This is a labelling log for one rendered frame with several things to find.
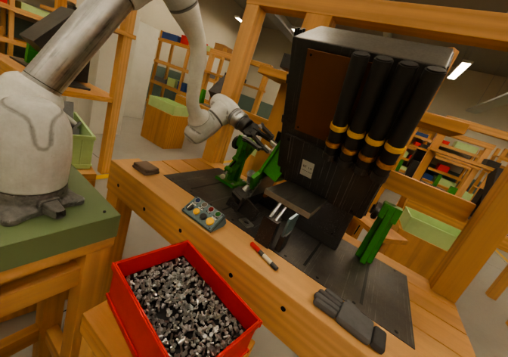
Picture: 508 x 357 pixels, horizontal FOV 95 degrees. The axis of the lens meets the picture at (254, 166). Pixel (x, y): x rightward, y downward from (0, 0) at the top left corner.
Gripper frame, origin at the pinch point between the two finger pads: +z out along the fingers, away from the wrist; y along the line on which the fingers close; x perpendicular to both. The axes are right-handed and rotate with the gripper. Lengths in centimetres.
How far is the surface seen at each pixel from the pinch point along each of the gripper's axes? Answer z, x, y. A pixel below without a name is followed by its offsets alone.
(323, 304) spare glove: 51, -11, -33
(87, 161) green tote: -61, 12, -65
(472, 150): 221, 550, 770
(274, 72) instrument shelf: -27.7, -8.8, 28.1
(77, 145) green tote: -64, 3, -63
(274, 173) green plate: 10.1, -4.2, -10.3
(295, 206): 27.1, -20.3, -20.5
